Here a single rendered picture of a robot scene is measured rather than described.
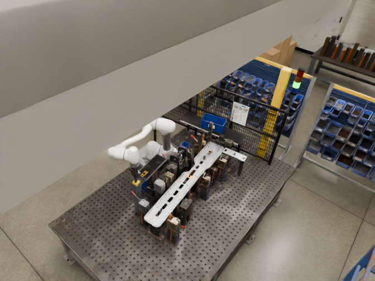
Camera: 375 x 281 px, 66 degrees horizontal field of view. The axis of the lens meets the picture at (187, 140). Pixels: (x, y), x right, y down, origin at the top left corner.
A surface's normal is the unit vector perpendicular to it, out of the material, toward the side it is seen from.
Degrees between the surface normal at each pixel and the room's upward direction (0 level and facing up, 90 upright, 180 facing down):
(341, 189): 0
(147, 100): 90
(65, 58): 90
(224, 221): 0
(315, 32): 90
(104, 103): 90
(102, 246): 0
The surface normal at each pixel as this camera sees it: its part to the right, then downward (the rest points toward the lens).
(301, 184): 0.06, -0.75
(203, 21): 0.77, 0.45
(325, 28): -0.63, 0.48
